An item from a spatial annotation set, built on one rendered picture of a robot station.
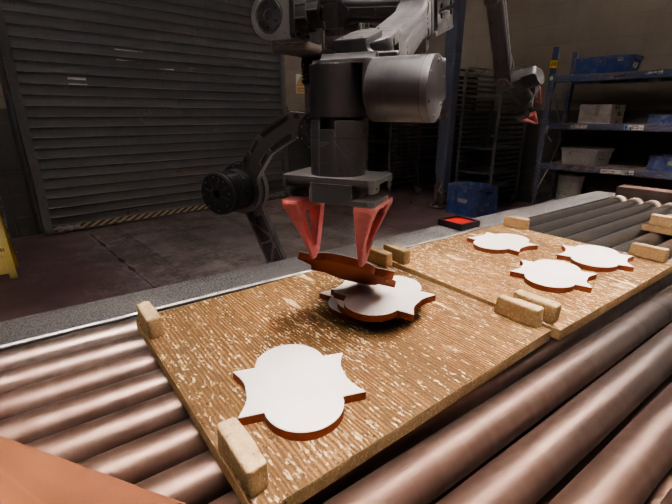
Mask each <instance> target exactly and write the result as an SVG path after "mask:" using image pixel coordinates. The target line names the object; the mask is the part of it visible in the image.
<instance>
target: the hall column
mask: <svg viewBox="0 0 672 504"><path fill-rule="evenodd" d="M450 8H453V28H451V29H450V30H448V31H446V40H445V52H444V57H445V58H446V98H445V99H444V100H443V104H442V108H441V112H440V118H439V129H438V142H437V154H436V167H435V173H436V184H435V188H434V200H433V203H429V201H428V202H427V204H424V205H423V207H427V208H432V209H437V210H442V209H446V206H447V195H448V194H447V193H448V183H450V175H451V164H452V154H453V143H454V132H455V121H456V110H457V99H458V88H459V77H460V66H461V55H462V44H463V33H464V21H465V10H466V0H455V1H454V3H453V4H452V5H451V6H450Z"/></svg>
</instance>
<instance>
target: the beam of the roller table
mask: <svg viewBox="0 0 672 504"><path fill-rule="evenodd" d="M613 196H615V193H611V192H603V191H594V192H590V193H585V194H580V195H576V196H571V197H567V198H562V199H558V200H553V201H549V202H544V203H540V204H535V205H530V206H526V207H521V208H517V209H512V210H508V211H503V212H499V213H494V214H489V215H485V216H480V217H476V218H472V219H476V220H480V226H479V227H476V228H472V229H467V230H463V231H458V230H455V229H451V228H448V227H444V226H440V225H439V226H435V227H430V228H426V229H421V230H417V231H412V232H408V233H403V234H398V235H394V236H389V237H385V238H380V239H376V240H373V243H372V246H374V247H377V248H380V249H383V244H386V243H391V244H394V245H398V246H402V247H404V248H409V247H413V246H417V245H421V244H425V243H429V242H433V241H437V240H441V239H445V238H449V237H453V236H457V235H461V234H465V233H469V232H473V231H477V230H480V229H484V228H488V227H492V226H496V225H500V224H503V223H504V216H505V215H511V216H518V217H524V218H529V219H530V218H534V217H538V216H542V215H546V214H550V213H554V212H558V211H562V210H566V209H570V208H574V207H577V206H581V205H585V204H589V203H593V202H597V201H601V200H605V199H609V198H611V197H613ZM321 252H329V253H336V254H342V255H346V256H350V257H354V258H357V248H356V244H353V245H348V246H344V247H339V248H335V249H330V250H326V251H321ZM357 259H358V258H357ZM312 271H316V270H311V265H310V264H308V263H306V262H304V261H302V260H299V259H298V257H294V258H289V259H285V260H280V261H276V262H271V263H267V264H262V265H257V266H253V267H248V268H244V269H239V270H235V271H230V272H226V273H221V274H216V275H212V276H207V277H203V278H198V279H194V280H189V281H185V282H180V283H176V284H171V285H166V286H162V287H157V288H153V289H148V290H144V291H139V292H135V293H130V294H126V295H121V296H116V297H112V298H107V299H103V300H98V301H94V302H89V303H85V304H80V305H75V306H71V307H66V308H62V309H57V310H53V311H48V312H44V313H39V314H35V315H30V316H25V317H21V318H16V319H12V320H7V321H3V322H0V351H4V350H8V349H12V348H16V347H20V346H23V345H27V344H31V343H35V342H39V341H43V340H47V339H51V338H55V337H59V336H63V335H67V334H71V333H75V332H79V331H83V330H87V329H91V328H95V327H99V326H103V325H107V324H111V323H115V322H119V321H123V320H127V319H131V318H135V317H138V315H137V307H136V305H137V304H138V303H141V302H145V301H149V302H150V303H151V304H152V305H153V306H154V307H155V309H156V310H157V312H159V311H163V310H167V309H171V308H175V307H179V306H183V305H187V304H191V303H195V302H199V301H203V300H207V299H211V298H215V297H219V296H223V295H227V294H231V293H234V292H238V291H242V290H245V289H249V288H253V287H257V286H260V285H264V284H268V283H271V282H275V281H279V280H282V279H286V278H290V277H294V276H297V275H301V274H305V273H308V272H312Z"/></svg>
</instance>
